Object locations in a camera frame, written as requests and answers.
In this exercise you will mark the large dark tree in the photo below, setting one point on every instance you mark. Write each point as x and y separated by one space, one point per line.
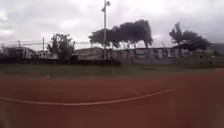
128 32

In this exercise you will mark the pale building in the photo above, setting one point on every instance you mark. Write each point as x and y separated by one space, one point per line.
18 52

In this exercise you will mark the long grey building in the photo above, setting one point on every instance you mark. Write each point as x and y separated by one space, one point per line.
156 55

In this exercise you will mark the low white building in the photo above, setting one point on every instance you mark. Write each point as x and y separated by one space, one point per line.
87 53

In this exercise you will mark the tall light pole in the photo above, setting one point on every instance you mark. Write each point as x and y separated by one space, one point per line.
105 30

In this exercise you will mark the small dark tree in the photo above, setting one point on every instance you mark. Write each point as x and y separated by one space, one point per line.
61 46

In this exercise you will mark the dark spreading tree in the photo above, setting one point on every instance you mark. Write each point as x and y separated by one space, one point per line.
186 40

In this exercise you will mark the utility pole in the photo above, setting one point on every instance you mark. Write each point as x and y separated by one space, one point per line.
43 45

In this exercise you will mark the dark low hedge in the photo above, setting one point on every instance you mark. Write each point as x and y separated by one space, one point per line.
93 62

